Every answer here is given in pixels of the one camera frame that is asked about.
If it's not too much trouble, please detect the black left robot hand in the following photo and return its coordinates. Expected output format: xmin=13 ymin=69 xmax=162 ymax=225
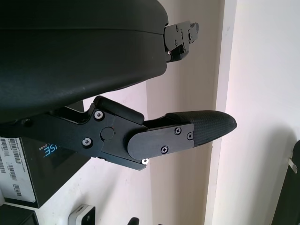
xmin=0 ymin=0 xmax=237 ymax=171

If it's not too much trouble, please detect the small silver depth camera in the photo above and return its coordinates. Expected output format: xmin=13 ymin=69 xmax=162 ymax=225
xmin=67 ymin=203 xmax=97 ymax=225

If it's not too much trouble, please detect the black RealSense box lid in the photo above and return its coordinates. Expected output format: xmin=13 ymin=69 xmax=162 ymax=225
xmin=0 ymin=100 xmax=91 ymax=209

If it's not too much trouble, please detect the black background object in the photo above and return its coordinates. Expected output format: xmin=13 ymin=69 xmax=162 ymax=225
xmin=276 ymin=140 xmax=300 ymax=225

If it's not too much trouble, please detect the black camera box base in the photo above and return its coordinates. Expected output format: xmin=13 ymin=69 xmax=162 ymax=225
xmin=0 ymin=203 xmax=36 ymax=225

